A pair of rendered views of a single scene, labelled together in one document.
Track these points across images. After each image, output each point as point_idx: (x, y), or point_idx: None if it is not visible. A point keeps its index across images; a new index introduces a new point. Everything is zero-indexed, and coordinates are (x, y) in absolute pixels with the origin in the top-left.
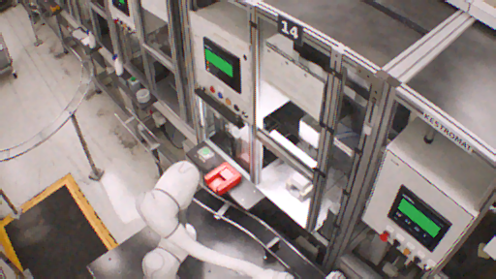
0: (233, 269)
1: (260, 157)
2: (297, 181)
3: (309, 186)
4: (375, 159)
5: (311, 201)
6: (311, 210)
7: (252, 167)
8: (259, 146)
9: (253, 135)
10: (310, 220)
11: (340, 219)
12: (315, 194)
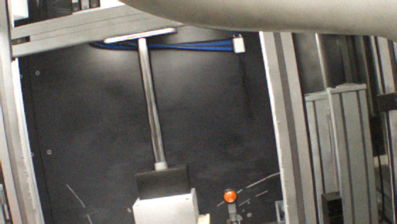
0: (371, 1)
1: (30, 161)
2: (165, 203)
3: (198, 223)
4: None
5: (280, 100)
6: (293, 145)
7: (20, 213)
8: (20, 105)
9: (1, 49)
10: (304, 199)
11: (388, 54)
12: (280, 45)
